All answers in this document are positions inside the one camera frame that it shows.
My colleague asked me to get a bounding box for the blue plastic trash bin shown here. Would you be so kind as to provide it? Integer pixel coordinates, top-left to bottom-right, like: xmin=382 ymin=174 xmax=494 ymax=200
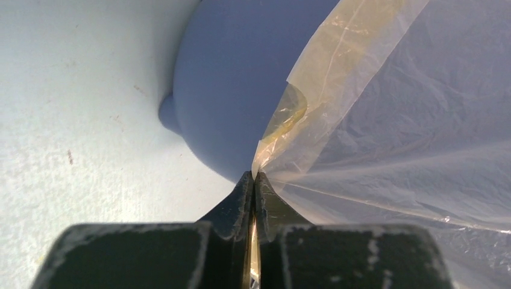
xmin=158 ymin=0 xmax=336 ymax=182

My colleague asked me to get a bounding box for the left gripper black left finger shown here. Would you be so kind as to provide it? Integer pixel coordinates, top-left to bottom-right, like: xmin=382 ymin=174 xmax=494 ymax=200
xmin=32 ymin=172 xmax=253 ymax=288

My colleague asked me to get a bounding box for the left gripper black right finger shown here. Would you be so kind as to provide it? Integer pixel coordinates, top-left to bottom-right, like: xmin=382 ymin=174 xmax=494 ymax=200
xmin=254 ymin=172 xmax=453 ymax=288

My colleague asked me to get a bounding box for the translucent white yellow trash bag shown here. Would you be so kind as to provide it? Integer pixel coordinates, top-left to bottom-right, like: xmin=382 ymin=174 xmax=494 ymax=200
xmin=252 ymin=1 xmax=510 ymax=288

